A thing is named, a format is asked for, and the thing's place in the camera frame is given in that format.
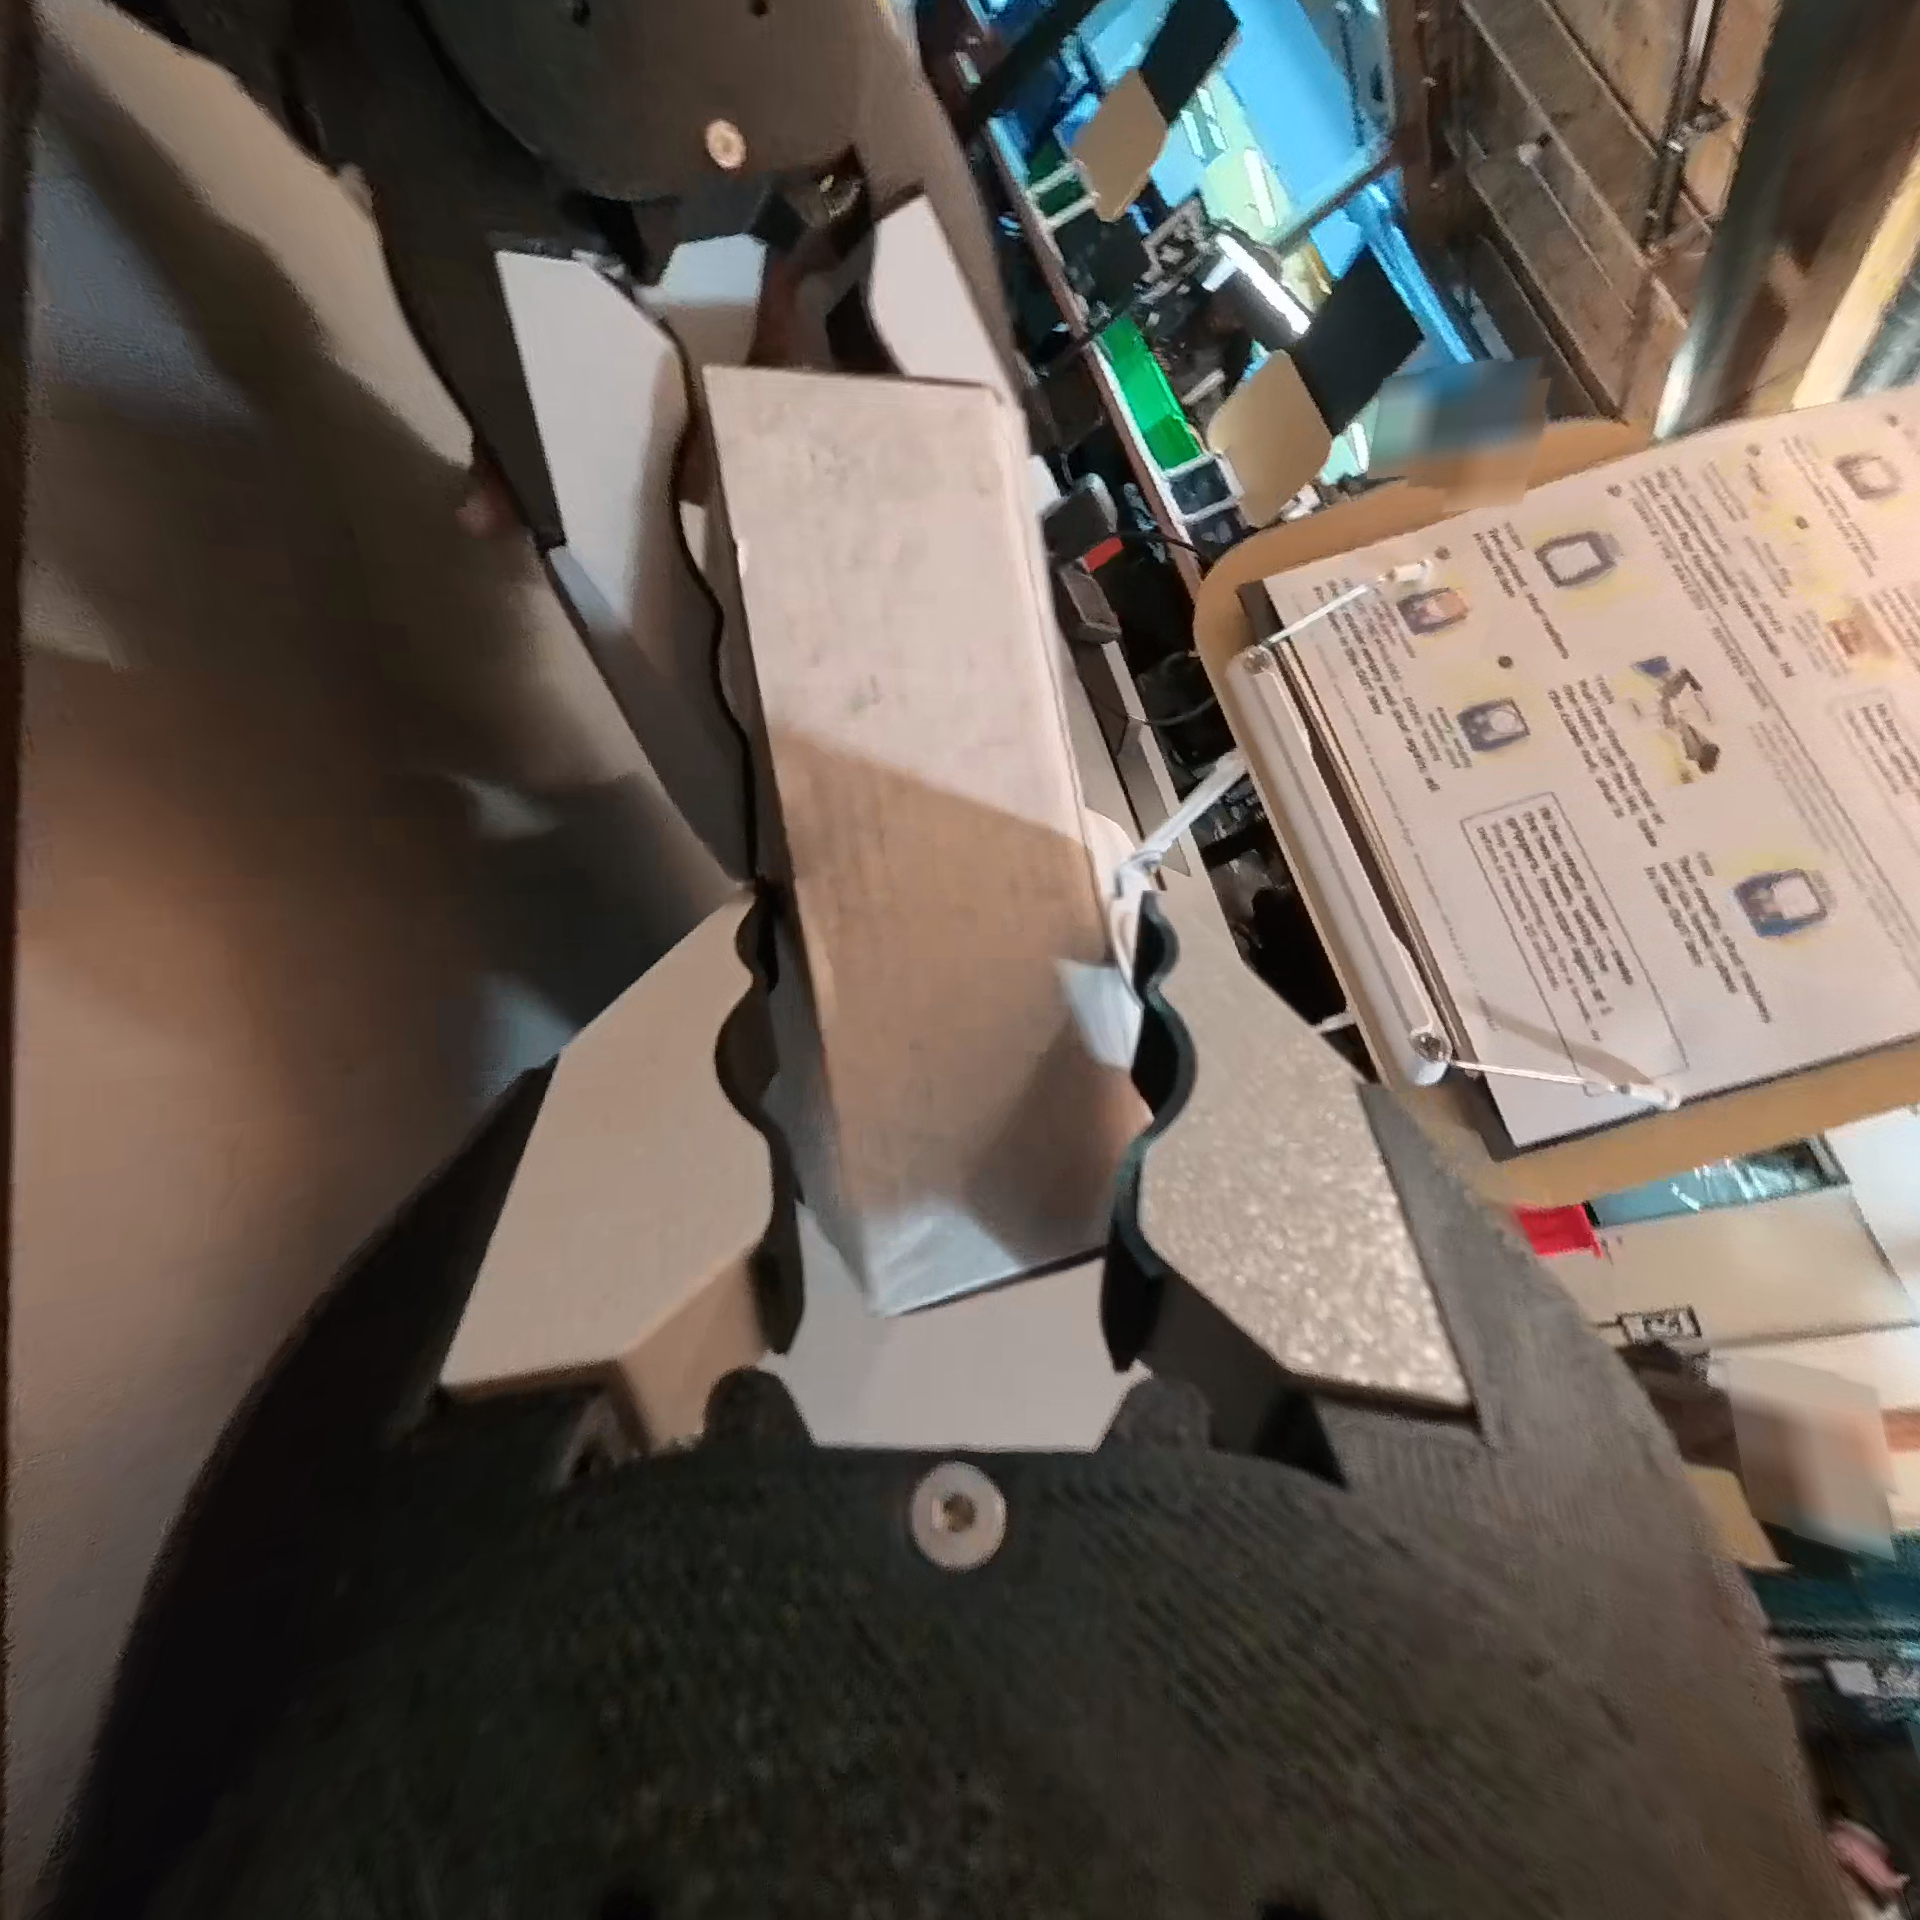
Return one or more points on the grey desk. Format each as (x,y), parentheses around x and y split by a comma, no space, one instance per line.
(226,902)

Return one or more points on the printed instruction sheet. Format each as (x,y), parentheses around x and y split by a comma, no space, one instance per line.
(1652,780)

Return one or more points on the white cardboard mailer box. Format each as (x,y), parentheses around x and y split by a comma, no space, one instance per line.
(915,676)

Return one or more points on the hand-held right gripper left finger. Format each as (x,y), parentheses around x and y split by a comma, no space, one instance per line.
(630,1171)

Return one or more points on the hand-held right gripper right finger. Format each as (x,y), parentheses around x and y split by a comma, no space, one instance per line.
(1291,1231)

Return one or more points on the silver ventilation duct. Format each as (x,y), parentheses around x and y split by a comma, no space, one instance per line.
(1786,226)

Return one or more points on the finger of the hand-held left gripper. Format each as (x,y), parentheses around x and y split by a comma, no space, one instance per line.
(600,422)
(939,300)

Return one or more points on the white document stand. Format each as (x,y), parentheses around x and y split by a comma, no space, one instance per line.
(1319,839)

